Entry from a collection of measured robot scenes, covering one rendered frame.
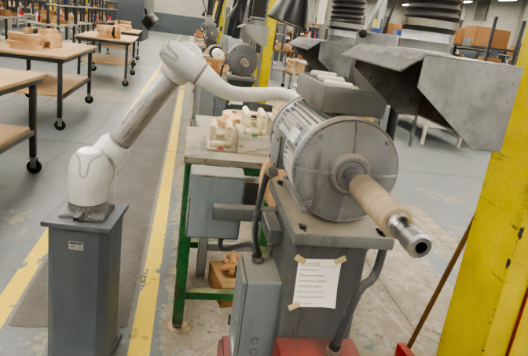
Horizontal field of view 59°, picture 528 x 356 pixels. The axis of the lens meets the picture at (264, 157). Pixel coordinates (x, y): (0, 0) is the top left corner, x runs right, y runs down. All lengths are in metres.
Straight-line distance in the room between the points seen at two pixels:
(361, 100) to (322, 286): 0.47
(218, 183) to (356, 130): 0.47
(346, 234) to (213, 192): 0.45
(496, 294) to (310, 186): 1.19
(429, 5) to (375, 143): 0.32
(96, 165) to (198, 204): 0.70
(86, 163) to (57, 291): 0.56
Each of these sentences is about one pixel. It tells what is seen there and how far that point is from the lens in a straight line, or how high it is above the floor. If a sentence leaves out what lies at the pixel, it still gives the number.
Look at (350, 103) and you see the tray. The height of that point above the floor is 1.40.
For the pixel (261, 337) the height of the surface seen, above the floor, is 0.76.
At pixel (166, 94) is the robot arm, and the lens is 2.05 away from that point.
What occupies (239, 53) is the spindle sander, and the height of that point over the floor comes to 1.31.
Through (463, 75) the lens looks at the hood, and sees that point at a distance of 0.80.
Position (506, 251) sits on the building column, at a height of 0.84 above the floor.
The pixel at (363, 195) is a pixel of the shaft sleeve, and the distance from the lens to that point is 0.92.
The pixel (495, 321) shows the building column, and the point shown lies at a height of 0.55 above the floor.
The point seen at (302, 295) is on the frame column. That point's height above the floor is 0.91.
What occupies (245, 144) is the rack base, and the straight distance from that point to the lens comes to 2.27.
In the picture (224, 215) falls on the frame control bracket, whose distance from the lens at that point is 1.34.
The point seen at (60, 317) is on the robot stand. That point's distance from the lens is 2.24.
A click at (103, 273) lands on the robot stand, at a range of 2.08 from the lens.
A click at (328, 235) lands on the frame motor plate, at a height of 1.12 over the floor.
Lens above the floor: 1.55
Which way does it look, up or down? 16 degrees down
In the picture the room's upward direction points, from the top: 8 degrees clockwise
